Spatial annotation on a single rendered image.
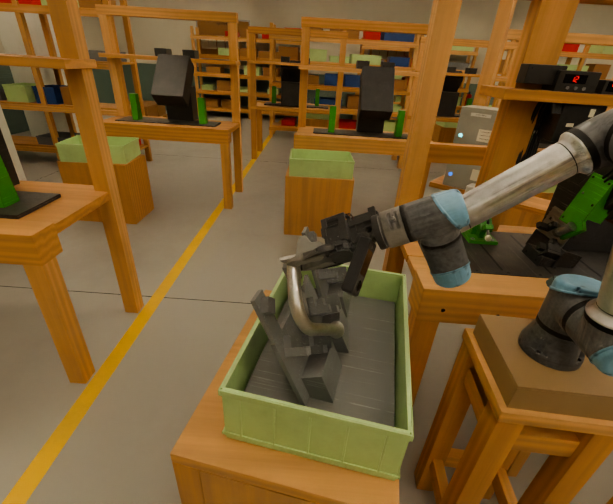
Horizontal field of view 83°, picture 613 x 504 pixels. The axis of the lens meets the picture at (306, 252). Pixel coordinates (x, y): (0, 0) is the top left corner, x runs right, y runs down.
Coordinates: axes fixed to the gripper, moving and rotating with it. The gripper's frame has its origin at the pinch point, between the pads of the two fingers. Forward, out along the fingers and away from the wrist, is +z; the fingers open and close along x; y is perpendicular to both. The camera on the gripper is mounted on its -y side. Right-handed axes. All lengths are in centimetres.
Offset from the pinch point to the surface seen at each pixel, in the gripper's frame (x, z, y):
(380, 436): -14.1, -7.4, -35.5
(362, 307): -54, 2, 0
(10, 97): -103, 460, 417
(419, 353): -88, -8, -16
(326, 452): -17.0, 6.5, -38.1
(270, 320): -3.5, 9.7, -9.2
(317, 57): -434, 97, 611
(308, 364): -20.5, 9.8, -18.5
